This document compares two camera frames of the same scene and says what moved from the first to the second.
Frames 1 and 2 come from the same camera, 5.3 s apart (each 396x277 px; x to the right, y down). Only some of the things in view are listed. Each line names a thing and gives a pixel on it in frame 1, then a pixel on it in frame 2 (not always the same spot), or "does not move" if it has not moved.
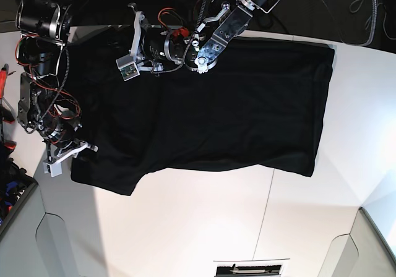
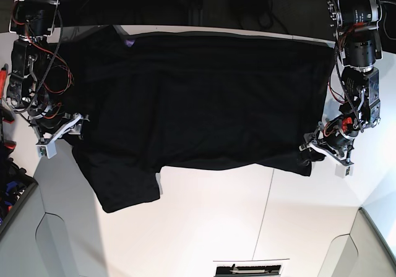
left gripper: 70,150 → 73,124
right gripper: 135,48 → 314,151
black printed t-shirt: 261,106 does not move
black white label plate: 249,269 does not move
